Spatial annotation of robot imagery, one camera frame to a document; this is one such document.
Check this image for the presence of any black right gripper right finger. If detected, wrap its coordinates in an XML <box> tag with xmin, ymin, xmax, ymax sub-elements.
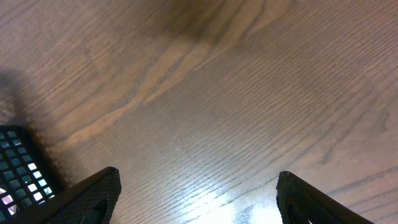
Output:
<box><xmin>276</xmin><ymin>171</ymin><xmax>373</xmax><ymax>224</ymax></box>

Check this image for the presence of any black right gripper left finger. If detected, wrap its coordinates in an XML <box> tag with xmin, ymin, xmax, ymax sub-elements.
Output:
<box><xmin>4</xmin><ymin>167</ymin><xmax>122</xmax><ymax>224</ymax></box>

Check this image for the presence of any dark green mesh basket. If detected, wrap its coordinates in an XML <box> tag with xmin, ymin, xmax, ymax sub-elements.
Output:
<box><xmin>1</xmin><ymin>125</ymin><xmax>65</xmax><ymax>223</ymax></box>

